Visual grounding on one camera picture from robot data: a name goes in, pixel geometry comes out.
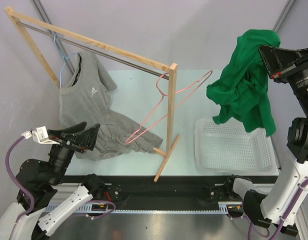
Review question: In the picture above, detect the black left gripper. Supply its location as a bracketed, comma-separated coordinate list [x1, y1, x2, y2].
[48, 120, 101, 184]

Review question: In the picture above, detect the grey adidas t shirt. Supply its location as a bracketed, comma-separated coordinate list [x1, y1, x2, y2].
[59, 50, 163, 160]

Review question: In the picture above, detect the green t shirt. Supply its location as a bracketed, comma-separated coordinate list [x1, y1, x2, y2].
[206, 29, 281, 137]

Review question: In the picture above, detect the pink wire hanger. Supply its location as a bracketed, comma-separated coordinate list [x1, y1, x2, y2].
[125, 70, 214, 144]

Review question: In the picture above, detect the blue wire hanger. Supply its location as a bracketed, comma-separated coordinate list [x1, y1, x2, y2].
[53, 33, 79, 88]

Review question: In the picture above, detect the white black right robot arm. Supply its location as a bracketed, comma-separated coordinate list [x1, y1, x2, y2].
[224, 45, 308, 240]

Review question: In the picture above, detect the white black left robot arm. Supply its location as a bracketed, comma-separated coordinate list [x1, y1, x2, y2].
[0, 121, 105, 240]

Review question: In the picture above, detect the white perforated plastic basket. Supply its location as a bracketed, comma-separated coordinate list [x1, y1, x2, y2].
[194, 118, 277, 176]

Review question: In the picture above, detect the steel hanging rod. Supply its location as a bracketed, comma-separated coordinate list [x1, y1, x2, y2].
[16, 21, 163, 77]

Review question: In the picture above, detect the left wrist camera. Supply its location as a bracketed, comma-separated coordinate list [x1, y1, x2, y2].
[31, 126, 59, 145]

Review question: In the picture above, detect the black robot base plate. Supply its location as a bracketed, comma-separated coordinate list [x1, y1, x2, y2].
[101, 175, 242, 210]

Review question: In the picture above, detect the wooden clothes rack frame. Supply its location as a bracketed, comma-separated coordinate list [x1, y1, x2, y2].
[4, 6, 181, 183]

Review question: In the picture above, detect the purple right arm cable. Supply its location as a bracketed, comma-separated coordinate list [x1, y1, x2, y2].
[243, 174, 308, 238]

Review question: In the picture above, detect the white slotted cable duct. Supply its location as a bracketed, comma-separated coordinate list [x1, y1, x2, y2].
[46, 201, 247, 215]

